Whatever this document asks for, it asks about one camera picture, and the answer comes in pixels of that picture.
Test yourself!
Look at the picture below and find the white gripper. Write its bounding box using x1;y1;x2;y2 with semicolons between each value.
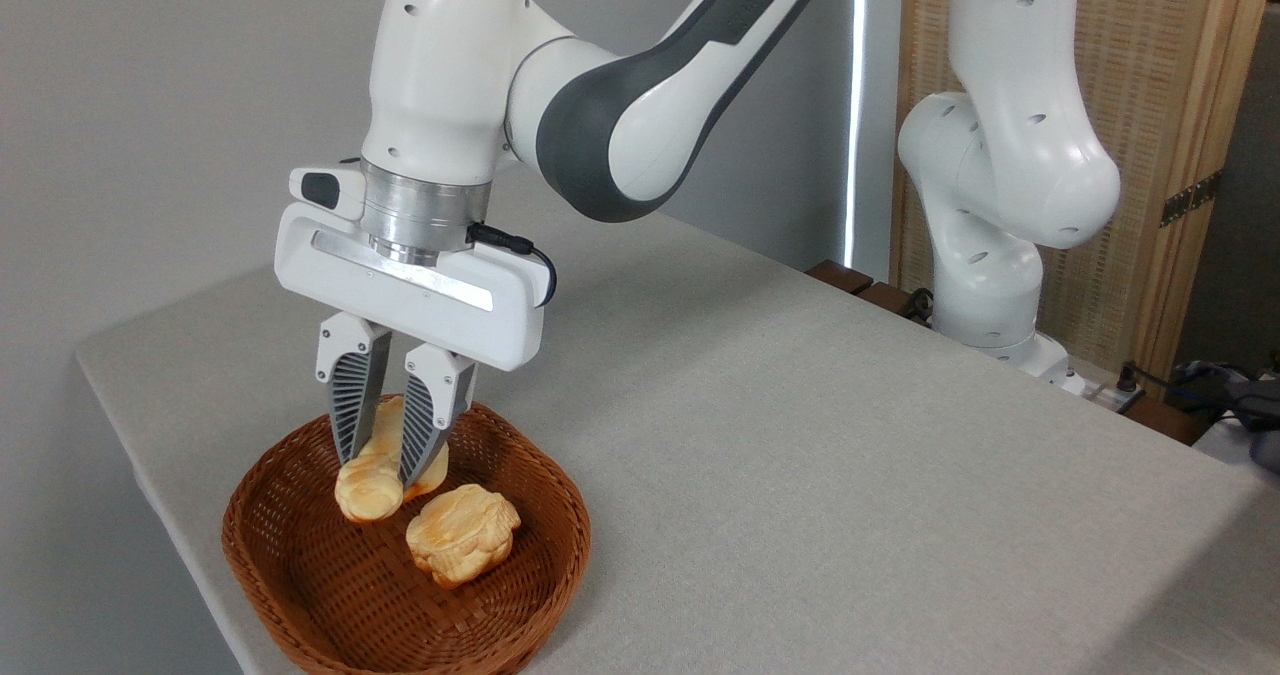
274;163;546;491

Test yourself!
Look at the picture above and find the elongated golden bread loaf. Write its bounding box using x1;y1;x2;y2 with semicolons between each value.
334;395;451;525

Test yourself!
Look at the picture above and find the round golden bread roll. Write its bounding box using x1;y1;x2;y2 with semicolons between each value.
405;484;522;590

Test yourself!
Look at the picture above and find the brown woven wicker basket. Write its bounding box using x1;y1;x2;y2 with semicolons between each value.
221;395;592;675

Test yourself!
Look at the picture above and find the grey tablecloth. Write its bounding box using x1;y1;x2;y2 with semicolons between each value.
75;170;1280;675

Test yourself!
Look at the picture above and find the dark brown wooden slat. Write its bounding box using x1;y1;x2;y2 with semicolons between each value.
858;281;933;328
806;260;874;296

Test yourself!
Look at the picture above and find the metal screen hinge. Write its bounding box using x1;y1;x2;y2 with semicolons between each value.
1160;170;1223;228

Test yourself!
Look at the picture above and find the wooden woven folding screen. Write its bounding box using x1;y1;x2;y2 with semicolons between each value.
890;0;1280;386

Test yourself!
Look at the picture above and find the dark grey bag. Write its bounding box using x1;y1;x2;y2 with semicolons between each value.
1165;358;1280;473

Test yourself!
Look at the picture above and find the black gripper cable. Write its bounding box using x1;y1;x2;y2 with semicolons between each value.
466;222;558;309

